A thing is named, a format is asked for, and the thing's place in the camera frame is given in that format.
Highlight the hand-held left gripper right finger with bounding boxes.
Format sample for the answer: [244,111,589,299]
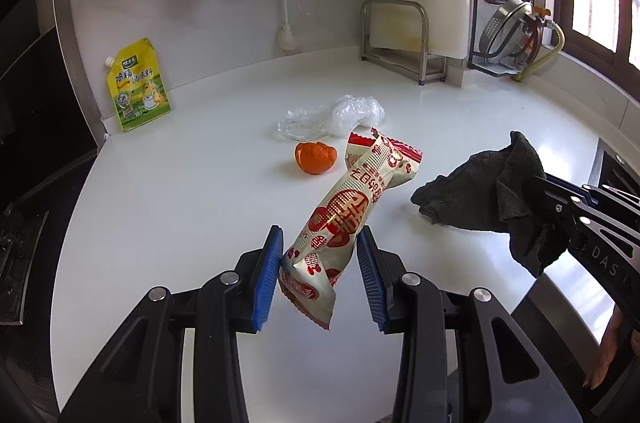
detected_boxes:
[356,225,571,423]

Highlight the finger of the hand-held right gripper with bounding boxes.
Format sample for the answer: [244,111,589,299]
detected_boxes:
[544,173,640,224]
[522,175,601,249]

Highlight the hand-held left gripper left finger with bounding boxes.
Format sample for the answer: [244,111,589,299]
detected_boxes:
[57,224,285,423]

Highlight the red and white snack wrapper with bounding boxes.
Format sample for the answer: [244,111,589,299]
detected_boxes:
[278,128,425,331]

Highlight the dark grey cloth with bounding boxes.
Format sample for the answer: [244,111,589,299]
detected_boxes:
[410,130,573,279]

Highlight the person's right hand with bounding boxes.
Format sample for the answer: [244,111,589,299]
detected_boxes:
[582,305,628,404]

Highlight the kitchen sink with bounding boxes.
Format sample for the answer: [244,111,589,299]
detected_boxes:
[597,138,640,194]

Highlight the orange peel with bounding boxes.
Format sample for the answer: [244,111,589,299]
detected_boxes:
[294,141,339,175]

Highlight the crumpled clear plastic bag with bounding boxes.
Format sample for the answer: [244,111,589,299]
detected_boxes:
[277,95,387,141]

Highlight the metal cutting board rack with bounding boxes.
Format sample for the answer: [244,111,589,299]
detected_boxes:
[360,0,448,86]

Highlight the yellow seasoning pouch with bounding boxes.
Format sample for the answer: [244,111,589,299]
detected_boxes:
[104,38,172,132]

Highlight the white brush with blue collar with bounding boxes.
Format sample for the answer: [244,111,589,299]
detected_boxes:
[274,0,313,51]

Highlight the yellow gas hose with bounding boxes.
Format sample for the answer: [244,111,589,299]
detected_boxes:
[512,23,566,82]

